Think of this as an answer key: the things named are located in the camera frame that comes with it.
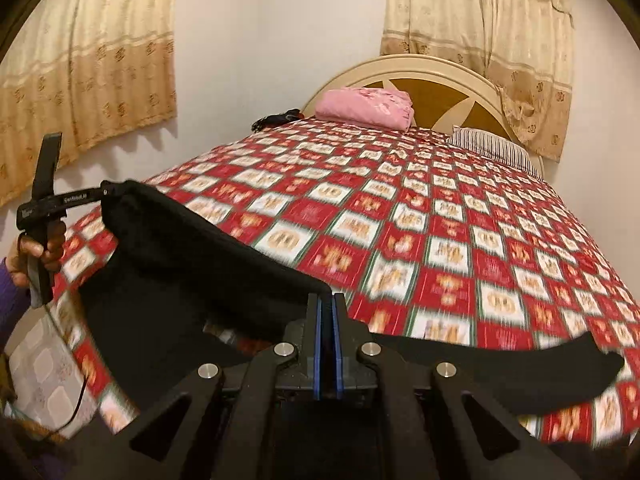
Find black pants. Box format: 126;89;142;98
79;181;624;415

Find person's left hand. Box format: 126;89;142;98
6;220;66;288

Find red teddy bear bedspread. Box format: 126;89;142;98
51;118;639;446

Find left beige curtain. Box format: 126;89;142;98
1;0;177;203

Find beige curtain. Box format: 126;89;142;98
1;0;177;203
381;0;574;162

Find striped pillow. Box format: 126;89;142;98
449;126;544;178

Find black item on bed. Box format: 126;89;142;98
250;108;304;132

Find cream wooden headboard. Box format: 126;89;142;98
301;53;547;177

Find right beige curtain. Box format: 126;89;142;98
381;0;574;162

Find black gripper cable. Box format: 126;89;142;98
41;303;90;438

